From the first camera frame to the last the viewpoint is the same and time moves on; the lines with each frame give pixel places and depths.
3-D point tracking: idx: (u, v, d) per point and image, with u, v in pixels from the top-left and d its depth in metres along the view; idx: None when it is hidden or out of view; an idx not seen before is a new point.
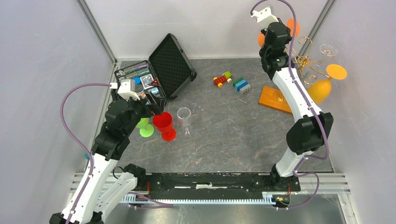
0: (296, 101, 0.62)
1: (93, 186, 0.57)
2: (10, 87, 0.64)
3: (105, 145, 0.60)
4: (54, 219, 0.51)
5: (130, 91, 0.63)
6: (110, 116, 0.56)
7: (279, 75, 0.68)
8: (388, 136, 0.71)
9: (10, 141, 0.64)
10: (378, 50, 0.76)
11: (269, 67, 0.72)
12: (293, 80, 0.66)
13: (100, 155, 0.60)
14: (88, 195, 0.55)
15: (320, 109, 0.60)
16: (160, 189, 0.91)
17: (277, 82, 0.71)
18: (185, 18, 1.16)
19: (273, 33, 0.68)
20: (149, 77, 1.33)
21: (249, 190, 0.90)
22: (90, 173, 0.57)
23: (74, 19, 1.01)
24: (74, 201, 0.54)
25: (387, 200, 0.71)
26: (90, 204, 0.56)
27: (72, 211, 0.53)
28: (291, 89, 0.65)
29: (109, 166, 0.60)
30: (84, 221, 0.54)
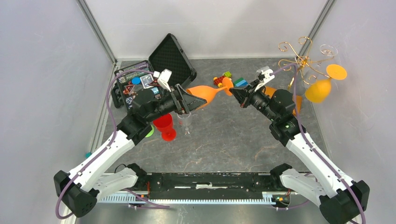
0: (322, 171, 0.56)
1: (105, 158, 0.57)
2: (10, 87, 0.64)
3: (127, 127, 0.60)
4: (60, 174, 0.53)
5: (163, 80, 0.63)
6: (135, 102, 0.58)
7: (294, 144, 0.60)
8: (388, 136, 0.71)
9: (11, 141, 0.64)
10: (378, 50, 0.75)
11: (279, 136, 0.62)
12: (311, 148, 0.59)
13: (123, 132, 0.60)
14: (98, 164, 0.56)
15: (350, 178, 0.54)
16: (160, 189, 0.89)
17: (292, 150, 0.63)
18: (185, 17, 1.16)
19: (280, 104, 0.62)
20: (149, 77, 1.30)
21: (249, 190, 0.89)
22: (108, 145, 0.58)
23: (74, 19, 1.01)
24: (83, 165, 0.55)
25: (386, 200, 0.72)
26: (97, 174, 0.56)
27: (79, 173, 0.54)
28: (312, 158, 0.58)
29: (126, 146, 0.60)
30: (86, 188, 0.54)
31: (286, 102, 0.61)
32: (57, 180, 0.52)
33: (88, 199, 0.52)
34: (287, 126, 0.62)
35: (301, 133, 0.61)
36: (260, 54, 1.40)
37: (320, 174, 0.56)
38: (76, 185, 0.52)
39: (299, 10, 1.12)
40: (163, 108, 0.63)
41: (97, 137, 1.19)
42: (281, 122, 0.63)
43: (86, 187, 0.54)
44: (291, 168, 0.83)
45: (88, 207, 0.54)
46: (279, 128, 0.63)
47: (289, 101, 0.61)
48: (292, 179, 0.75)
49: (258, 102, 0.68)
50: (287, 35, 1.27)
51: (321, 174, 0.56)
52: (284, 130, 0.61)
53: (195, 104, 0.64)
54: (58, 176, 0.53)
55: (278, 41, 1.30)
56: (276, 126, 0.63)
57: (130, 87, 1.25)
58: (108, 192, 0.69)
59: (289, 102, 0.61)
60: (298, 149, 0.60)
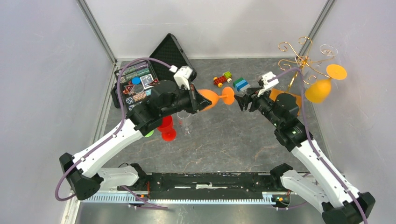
0: (329, 181, 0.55)
1: (110, 146, 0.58)
2: (11, 87, 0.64)
3: (137, 118, 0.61)
4: (66, 158, 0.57)
5: (183, 77, 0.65)
6: (156, 92, 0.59)
7: (300, 151, 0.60)
8: (389, 135, 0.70)
9: (11, 142, 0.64)
10: (378, 50, 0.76)
11: (285, 141, 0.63)
12: (318, 157, 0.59)
13: (131, 122, 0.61)
14: (102, 152, 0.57)
15: (357, 189, 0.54)
16: (160, 188, 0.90)
17: (296, 156, 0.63)
18: (185, 17, 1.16)
19: (283, 107, 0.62)
20: (149, 77, 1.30)
21: (248, 190, 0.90)
22: (115, 133, 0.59)
23: (74, 19, 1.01)
24: (88, 151, 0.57)
25: (386, 200, 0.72)
26: (100, 162, 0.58)
27: (82, 159, 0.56)
28: (318, 168, 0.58)
29: (134, 136, 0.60)
30: (88, 173, 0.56)
31: (288, 105, 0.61)
32: (62, 163, 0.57)
33: (89, 185, 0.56)
34: (293, 131, 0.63)
35: (308, 140, 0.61)
36: (261, 54, 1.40)
37: (325, 184, 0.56)
38: (78, 171, 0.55)
39: (299, 10, 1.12)
40: (175, 105, 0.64)
41: (97, 137, 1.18)
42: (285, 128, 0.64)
43: (88, 173, 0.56)
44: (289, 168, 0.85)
45: (90, 192, 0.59)
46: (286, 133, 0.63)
47: (293, 104, 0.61)
48: (294, 182, 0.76)
49: (263, 107, 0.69)
50: (287, 35, 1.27)
51: (327, 185, 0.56)
52: (290, 136, 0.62)
53: (202, 105, 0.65)
54: (64, 159, 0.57)
55: (278, 41, 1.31)
56: (281, 131, 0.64)
57: (130, 87, 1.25)
58: (111, 183, 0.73)
59: (292, 105, 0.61)
60: (305, 157, 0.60)
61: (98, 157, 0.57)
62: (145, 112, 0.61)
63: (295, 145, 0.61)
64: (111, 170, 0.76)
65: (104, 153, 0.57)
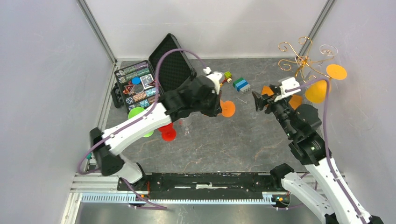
0: (342, 204, 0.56)
1: (137, 128, 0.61)
2: (11, 87, 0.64)
3: (168, 104, 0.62)
4: (97, 132, 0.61)
5: (218, 81, 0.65)
6: (198, 83, 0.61)
7: (317, 170, 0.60)
8: (389, 135, 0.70)
9: (11, 142, 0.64)
10: (378, 50, 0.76)
11: (301, 156, 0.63)
12: (334, 178, 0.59)
13: (162, 108, 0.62)
14: (130, 132, 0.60)
15: (369, 214, 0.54)
16: (160, 188, 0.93)
17: (312, 172, 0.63)
18: (185, 18, 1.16)
19: (304, 121, 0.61)
20: (149, 77, 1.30)
21: (249, 190, 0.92)
22: (145, 115, 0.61)
23: (74, 19, 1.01)
24: (117, 129, 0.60)
25: (386, 201, 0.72)
26: (127, 140, 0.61)
27: (112, 136, 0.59)
28: (334, 189, 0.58)
29: (162, 121, 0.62)
30: (115, 150, 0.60)
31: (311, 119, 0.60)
32: (93, 136, 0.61)
33: (113, 162, 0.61)
34: (312, 147, 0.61)
35: (327, 159, 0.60)
36: (260, 54, 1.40)
37: (338, 206, 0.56)
38: (106, 146, 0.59)
39: (299, 10, 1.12)
40: (205, 102, 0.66)
41: None
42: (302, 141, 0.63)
43: (114, 150, 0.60)
44: (288, 167, 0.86)
45: (114, 168, 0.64)
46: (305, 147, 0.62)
47: (315, 118, 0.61)
48: (295, 187, 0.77)
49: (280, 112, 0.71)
50: (287, 35, 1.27)
51: (340, 206, 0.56)
52: (307, 151, 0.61)
53: (217, 111, 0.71)
54: (95, 132, 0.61)
55: (278, 41, 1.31)
56: (299, 144, 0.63)
57: (130, 87, 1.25)
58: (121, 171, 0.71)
59: (314, 119, 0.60)
60: (321, 177, 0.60)
61: (126, 136, 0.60)
62: (177, 99, 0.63)
63: (313, 164, 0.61)
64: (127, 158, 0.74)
65: (131, 134, 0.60)
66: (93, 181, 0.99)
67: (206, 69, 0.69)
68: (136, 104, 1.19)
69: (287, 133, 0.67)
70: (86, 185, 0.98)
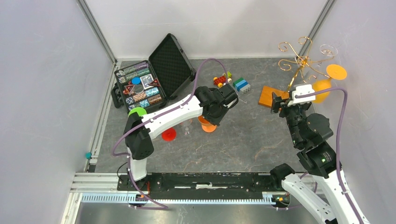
0: (347, 217, 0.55)
1: (175, 115, 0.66)
2: (10, 87, 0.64)
3: (201, 97, 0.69)
4: (135, 116, 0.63)
5: None
6: (229, 88, 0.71)
7: (326, 182, 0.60)
8: (389, 135, 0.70)
9: (10, 142, 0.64)
10: (378, 50, 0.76)
11: (311, 166, 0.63)
12: (342, 191, 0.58)
13: (196, 101, 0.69)
14: (168, 118, 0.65)
15: None
16: (160, 189, 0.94)
17: (321, 185, 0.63)
18: (185, 18, 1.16)
19: (315, 131, 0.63)
20: (149, 77, 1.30)
21: (249, 190, 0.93)
22: (182, 105, 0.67)
23: (74, 19, 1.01)
24: (156, 115, 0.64)
25: (385, 201, 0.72)
26: (164, 126, 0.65)
27: (152, 120, 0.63)
28: (341, 202, 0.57)
29: (196, 112, 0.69)
30: (152, 134, 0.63)
31: (322, 130, 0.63)
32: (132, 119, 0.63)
33: (147, 147, 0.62)
34: (323, 158, 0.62)
35: (336, 172, 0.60)
36: (260, 54, 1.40)
37: (343, 220, 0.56)
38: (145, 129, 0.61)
39: (299, 10, 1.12)
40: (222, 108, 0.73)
41: (97, 137, 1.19)
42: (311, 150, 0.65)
43: (152, 134, 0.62)
44: (287, 167, 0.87)
45: (144, 154, 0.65)
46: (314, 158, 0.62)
47: (326, 129, 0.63)
48: (296, 189, 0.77)
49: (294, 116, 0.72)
50: (287, 35, 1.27)
51: (345, 220, 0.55)
52: (317, 163, 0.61)
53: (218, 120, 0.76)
54: (133, 116, 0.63)
55: (278, 41, 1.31)
56: (309, 155, 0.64)
57: (130, 87, 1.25)
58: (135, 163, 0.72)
59: (326, 130, 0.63)
60: (329, 189, 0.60)
61: (164, 122, 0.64)
62: (209, 94, 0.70)
63: (322, 176, 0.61)
64: None
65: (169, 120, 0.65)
66: (93, 181, 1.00)
67: None
68: (136, 104, 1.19)
69: (293, 140, 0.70)
70: (85, 185, 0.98)
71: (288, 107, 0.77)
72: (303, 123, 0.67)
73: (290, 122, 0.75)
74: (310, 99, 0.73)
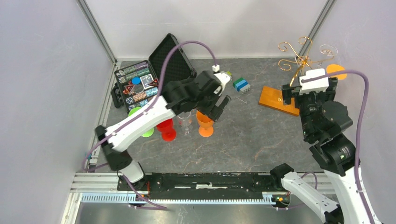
0: (358, 216, 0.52)
1: (139, 123, 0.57)
2: (11, 87, 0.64)
3: (172, 94, 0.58)
4: (101, 130, 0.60)
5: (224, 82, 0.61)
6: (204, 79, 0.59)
7: (341, 179, 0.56)
8: (389, 135, 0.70)
9: (11, 143, 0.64)
10: (378, 50, 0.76)
11: (327, 162, 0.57)
12: (357, 190, 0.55)
13: (164, 101, 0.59)
14: (131, 129, 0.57)
15: None
16: (160, 188, 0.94)
17: (333, 180, 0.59)
18: (185, 17, 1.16)
19: (332, 121, 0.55)
20: (149, 77, 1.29)
21: (249, 190, 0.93)
22: (145, 111, 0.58)
23: (74, 19, 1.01)
24: (119, 126, 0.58)
25: (385, 201, 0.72)
26: (130, 137, 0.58)
27: (114, 134, 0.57)
28: (353, 200, 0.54)
29: (165, 115, 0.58)
30: (118, 147, 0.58)
31: (340, 118, 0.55)
32: (98, 134, 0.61)
33: (120, 158, 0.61)
34: (342, 155, 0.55)
35: (354, 171, 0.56)
36: (260, 54, 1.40)
37: (352, 217, 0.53)
38: (109, 144, 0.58)
39: (299, 10, 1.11)
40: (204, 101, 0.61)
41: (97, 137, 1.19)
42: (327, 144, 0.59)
43: (118, 148, 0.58)
44: (288, 166, 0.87)
45: (123, 164, 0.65)
46: (332, 153, 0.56)
47: (345, 118, 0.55)
48: (293, 185, 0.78)
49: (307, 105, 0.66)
50: (288, 35, 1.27)
51: (355, 219, 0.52)
52: (335, 158, 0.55)
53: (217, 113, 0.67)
54: (99, 131, 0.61)
55: (278, 41, 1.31)
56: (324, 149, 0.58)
57: (130, 87, 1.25)
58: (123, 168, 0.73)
59: (344, 118, 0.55)
60: (342, 186, 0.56)
61: (128, 134, 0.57)
62: (181, 91, 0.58)
63: (338, 173, 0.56)
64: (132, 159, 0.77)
65: (134, 130, 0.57)
66: (93, 180, 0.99)
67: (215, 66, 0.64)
68: (136, 104, 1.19)
69: (305, 131, 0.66)
70: (85, 185, 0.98)
71: (300, 95, 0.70)
72: (318, 113, 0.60)
73: (303, 112, 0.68)
74: (320, 85, 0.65)
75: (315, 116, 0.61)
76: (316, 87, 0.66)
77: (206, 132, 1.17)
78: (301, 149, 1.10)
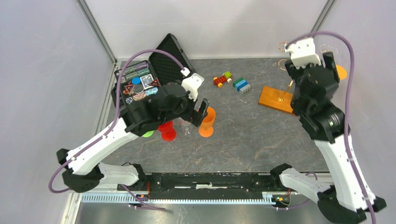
0: (349, 186, 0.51)
1: (99, 147, 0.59)
2: (11, 87, 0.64)
3: (133, 116, 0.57)
4: (61, 155, 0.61)
5: (194, 89, 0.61)
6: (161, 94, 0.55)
7: (331, 148, 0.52)
8: (389, 135, 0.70)
9: (11, 142, 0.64)
10: (378, 50, 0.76)
11: (316, 130, 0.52)
12: (348, 158, 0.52)
13: (123, 123, 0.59)
14: (90, 153, 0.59)
15: (373, 195, 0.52)
16: (160, 188, 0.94)
17: (321, 148, 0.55)
18: (185, 17, 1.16)
19: (317, 84, 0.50)
20: (149, 77, 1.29)
21: (249, 190, 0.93)
22: (105, 134, 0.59)
23: (74, 19, 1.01)
24: (79, 150, 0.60)
25: (386, 201, 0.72)
26: (91, 160, 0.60)
27: (73, 158, 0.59)
28: (345, 170, 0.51)
29: (124, 137, 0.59)
30: (80, 171, 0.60)
31: (324, 80, 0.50)
32: (58, 158, 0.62)
33: (85, 182, 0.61)
34: (331, 121, 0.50)
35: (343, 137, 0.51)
36: (260, 54, 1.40)
37: (343, 185, 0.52)
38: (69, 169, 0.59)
39: (299, 10, 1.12)
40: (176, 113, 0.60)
41: None
42: (314, 112, 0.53)
43: (79, 172, 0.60)
44: (284, 165, 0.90)
45: (89, 187, 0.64)
46: (321, 121, 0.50)
47: (331, 80, 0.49)
48: (288, 177, 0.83)
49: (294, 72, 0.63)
50: (288, 35, 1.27)
51: (347, 188, 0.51)
52: (324, 126, 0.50)
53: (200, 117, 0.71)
54: (59, 155, 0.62)
55: (278, 41, 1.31)
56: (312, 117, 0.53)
57: (130, 87, 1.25)
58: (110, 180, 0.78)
59: (329, 80, 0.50)
60: (333, 156, 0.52)
61: (88, 158, 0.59)
62: (141, 111, 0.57)
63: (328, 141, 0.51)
64: (115, 169, 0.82)
65: (94, 155, 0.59)
66: None
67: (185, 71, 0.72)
68: None
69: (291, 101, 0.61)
70: None
71: None
72: (303, 80, 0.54)
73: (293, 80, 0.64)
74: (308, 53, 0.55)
75: (300, 83, 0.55)
76: (299, 55, 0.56)
77: (206, 132, 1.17)
78: (301, 149, 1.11)
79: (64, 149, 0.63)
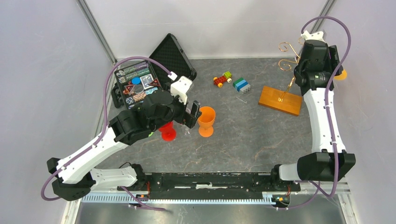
0: (321, 130, 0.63)
1: (88, 157, 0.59)
2: (10, 87, 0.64)
3: (122, 125, 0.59)
4: (51, 164, 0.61)
5: (183, 94, 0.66)
6: (149, 101, 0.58)
7: (312, 94, 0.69)
8: (389, 135, 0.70)
9: (11, 142, 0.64)
10: (378, 50, 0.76)
11: (303, 82, 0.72)
12: (325, 105, 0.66)
13: (113, 132, 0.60)
14: (80, 163, 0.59)
15: (343, 147, 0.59)
16: (160, 189, 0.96)
17: (307, 101, 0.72)
18: (185, 17, 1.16)
19: (310, 45, 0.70)
20: (148, 77, 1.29)
21: (249, 190, 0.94)
22: (95, 143, 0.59)
23: (74, 19, 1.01)
24: (68, 160, 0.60)
25: (386, 200, 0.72)
26: (81, 170, 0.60)
27: (63, 168, 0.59)
28: (320, 113, 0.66)
29: (114, 147, 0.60)
30: (69, 181, 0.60)
31: (317, 43, 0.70)
32: (48, 167, 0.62)
33: (74, 191, 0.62)
34: (316, 77, 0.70)
35: (325, 90, 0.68)
36: (260, 54, 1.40)
37: (316, 129, 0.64)
38: (59, 178, 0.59)
39: (299, 10, 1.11)
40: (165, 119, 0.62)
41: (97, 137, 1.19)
42: (307, 68, 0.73)
43: (69, 181, 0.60)
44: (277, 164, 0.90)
45: (79, 194, 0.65)
46: (308, 74, 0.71)
47: (321, 45, 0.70)
48: (284, 167, 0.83)
49: None
50: (288, 35, 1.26)
51: (319, 131, 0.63)
52: (310, 79, 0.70)
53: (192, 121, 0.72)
54: (49, 164, 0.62)
55: (278, 41, 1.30)
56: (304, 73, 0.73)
57: (130, 87, 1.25)
58: (105, 185, 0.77)
59: (319, 44, 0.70)
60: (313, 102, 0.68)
61: (77, 168, 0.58)
62: (131, 121, 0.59)
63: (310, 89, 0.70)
64: (109, 172, 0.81)
65: (82, 164, 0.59)
66: None
67: (172, 76, 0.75)
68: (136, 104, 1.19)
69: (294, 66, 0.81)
70: None
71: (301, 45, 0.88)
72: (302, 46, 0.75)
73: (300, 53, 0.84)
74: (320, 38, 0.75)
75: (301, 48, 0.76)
76: (312, 38, 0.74)
77: (205, 132, 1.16)
78: (301, 149, 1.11)
79: (55, 158, 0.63)
